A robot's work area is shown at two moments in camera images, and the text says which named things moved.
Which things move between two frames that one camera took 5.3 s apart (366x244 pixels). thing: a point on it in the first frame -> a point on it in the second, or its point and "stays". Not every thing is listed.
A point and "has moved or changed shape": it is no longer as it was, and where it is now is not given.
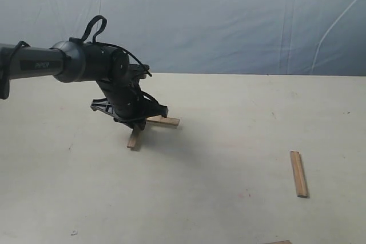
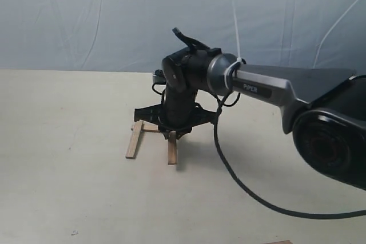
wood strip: [299, 174] -> [172, 148]
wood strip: [283, 242] stays
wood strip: [135, 140] has moved or changed shape
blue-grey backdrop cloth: [284, 22] stays
